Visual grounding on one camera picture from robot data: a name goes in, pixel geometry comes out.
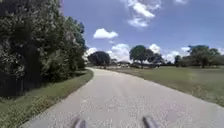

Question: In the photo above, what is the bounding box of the grey paved path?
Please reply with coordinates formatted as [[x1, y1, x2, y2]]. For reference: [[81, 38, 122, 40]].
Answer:
[[19, 67, 224, 128]]

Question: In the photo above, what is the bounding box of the distant row of trees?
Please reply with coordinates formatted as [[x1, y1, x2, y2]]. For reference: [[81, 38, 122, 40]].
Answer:
[[87, 44, 224, 70]]

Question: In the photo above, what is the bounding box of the robot's own part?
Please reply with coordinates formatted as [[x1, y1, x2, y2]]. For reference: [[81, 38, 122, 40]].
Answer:
[[71, 117, 88, 128], [142, 115, 159, 128]]

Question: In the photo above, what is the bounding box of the grass field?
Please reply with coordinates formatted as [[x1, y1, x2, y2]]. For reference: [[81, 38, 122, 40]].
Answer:
[[99, 65, 224, 108]]

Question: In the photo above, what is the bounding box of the dense row of trees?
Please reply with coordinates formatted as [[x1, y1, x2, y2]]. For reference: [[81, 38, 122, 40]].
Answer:
[[0, 0, 88, 98]]

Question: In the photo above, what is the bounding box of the grass verge strip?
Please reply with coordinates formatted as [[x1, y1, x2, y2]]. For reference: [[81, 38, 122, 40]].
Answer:
[[0, 68, 95, 128]]

